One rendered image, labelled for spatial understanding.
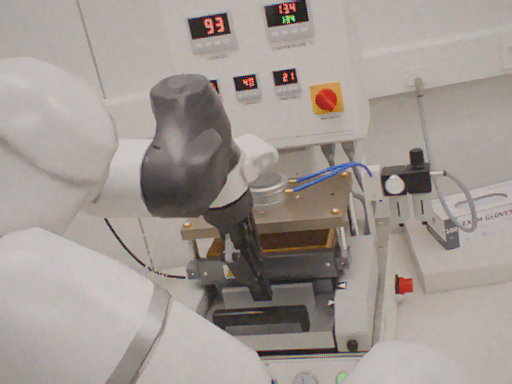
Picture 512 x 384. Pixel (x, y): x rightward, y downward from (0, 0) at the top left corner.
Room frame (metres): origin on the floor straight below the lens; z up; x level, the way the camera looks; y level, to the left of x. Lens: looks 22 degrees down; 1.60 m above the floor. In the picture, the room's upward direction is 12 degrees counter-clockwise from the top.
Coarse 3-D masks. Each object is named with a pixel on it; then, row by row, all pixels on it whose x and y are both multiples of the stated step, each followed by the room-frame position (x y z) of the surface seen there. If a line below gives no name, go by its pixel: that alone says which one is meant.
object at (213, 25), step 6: (204, 18) 1.31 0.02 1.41; (210, 18) 1.31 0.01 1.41; (216, 18) 1.30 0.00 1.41; (222, 18) 1.30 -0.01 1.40; (198, 24) 1.31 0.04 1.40; (204, 24) 1.31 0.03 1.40; (210, 24) 1.31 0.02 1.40; (216, 24) 1.30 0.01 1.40; (222, 24) 1.30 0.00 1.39; (198, 30) 1.31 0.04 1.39; (204, 30) 1.31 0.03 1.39; (210, 30) 1.31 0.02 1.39; (216, 30) 1.30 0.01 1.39; (222, 30) 1.30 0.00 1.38; (198, 36) 1.31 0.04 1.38
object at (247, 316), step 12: (216, 312) 1.01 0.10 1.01; (228, 312) 1.00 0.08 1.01; (240, 312) 0.99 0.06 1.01; (252, 312) 0.99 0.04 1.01; (264, 312) 0.98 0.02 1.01; (276, 312) 0.98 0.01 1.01; (288, 312) 0.97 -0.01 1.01; (300, 312) 0.96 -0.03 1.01; (216, 324) 1.00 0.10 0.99; (228, 324) 1.00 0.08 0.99; (240, 324) 0.99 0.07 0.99; (252, 324) 0.99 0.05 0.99; (264, 324) 0.98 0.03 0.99; (300, 324) 0.96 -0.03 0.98
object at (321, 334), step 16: (224, 288) 1.08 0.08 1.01; (240, 288) 1.07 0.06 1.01; (272, 288) 1.05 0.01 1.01; (288, 288) 1.04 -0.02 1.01; (304, 288) 1.03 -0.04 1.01; (336, 288) 1.07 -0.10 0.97; (224, 304) 1.09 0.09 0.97; (240, 304) 1.06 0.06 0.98; (256, 304) 1.06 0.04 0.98; (272, 304) 1.05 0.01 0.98; (288, 304) 1.04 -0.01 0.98; (304, 304) 1.03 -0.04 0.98; (320, 304) 1.03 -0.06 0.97; (208, 320) 1.06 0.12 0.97; (320, 320) 0.99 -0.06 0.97; (240, 336) 0.99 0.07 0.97; (256, 336) 0.99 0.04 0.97; (272, 336) 0.98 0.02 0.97; (288, 336) 0.97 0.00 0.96; (304, 336) 0.96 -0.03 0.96; (320, 336) 0.96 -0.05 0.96
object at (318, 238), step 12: (324, 228) 1.12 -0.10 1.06; (216, 240) 1.16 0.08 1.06; (264, 240) 1.12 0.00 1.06; (276, 240) 1.11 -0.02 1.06; (288, 240) 1.10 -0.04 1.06; (300, 240) 1.09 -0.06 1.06; (312, 240) 1.09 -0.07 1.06; (324, 240) 1.08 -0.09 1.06; (216, 252) 1.12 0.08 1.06; (264, 252) 1.09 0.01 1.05
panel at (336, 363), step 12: (276, 360) 0.97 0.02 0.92; (288, 360) 0.97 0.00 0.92; (300, 360) 0.96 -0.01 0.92; (312, 360) 0.96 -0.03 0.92; (324, 360) 0.95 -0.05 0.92; (336, 360) 0.95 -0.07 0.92; (348, 360) 0.94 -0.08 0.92; (276, 372) 0.97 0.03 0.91; (288, 372) 0.96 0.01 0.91; (312, 372) 0.95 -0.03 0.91; (324, 372) 0.94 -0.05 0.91; (336, 372) 0.94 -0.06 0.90
